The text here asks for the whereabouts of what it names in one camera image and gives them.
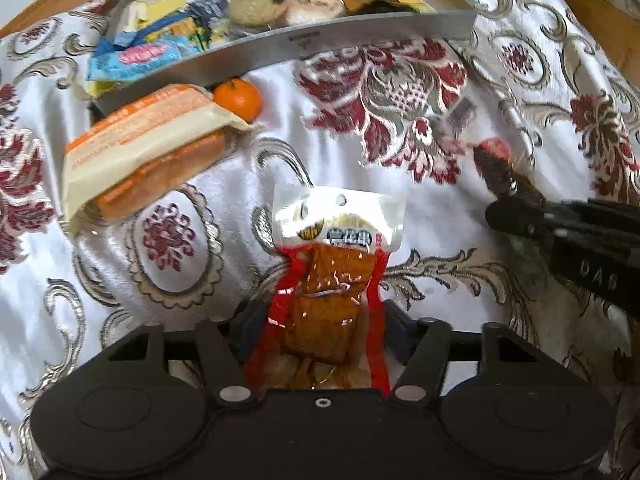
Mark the red dried tofu packet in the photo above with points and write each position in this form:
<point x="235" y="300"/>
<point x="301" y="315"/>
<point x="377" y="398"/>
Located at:
<point x="325" y="310"/>

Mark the light blue snack packet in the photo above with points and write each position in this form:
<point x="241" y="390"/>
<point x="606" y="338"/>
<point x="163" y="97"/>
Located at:
<point x="140" y="57"/>

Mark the tangerine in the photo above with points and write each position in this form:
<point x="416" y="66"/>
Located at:
<point x="239" y="100"/>

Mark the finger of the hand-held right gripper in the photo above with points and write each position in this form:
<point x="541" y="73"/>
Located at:
<point x="520" y="222"/>

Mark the clear round biscuit packet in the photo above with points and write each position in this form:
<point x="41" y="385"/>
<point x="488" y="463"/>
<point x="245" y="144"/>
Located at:
<point x="254" y="7"/>

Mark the orange cracker packet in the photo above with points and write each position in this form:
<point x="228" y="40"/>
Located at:
<point x="150" y="145"/>

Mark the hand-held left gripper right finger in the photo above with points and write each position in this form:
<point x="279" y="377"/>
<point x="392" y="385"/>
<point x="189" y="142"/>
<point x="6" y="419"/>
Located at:
<point x="400" y="330"/>

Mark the round white cake packet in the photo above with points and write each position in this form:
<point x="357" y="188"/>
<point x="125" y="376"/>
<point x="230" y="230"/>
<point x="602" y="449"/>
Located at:
<point x="315" y="8"/>

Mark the grey metal tray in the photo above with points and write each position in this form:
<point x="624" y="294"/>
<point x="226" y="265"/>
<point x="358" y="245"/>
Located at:
<point x="300" y="42"/>

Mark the long dark blue packet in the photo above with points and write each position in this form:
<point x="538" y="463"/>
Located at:
<point x="210" y="14"/>

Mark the clear red dark meat packet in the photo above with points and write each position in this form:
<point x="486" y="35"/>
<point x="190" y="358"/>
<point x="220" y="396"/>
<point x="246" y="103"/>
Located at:
<point x="495" y="170"/>

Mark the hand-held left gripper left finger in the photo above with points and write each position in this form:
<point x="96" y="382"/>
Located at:
<point x="247" y="332"/>

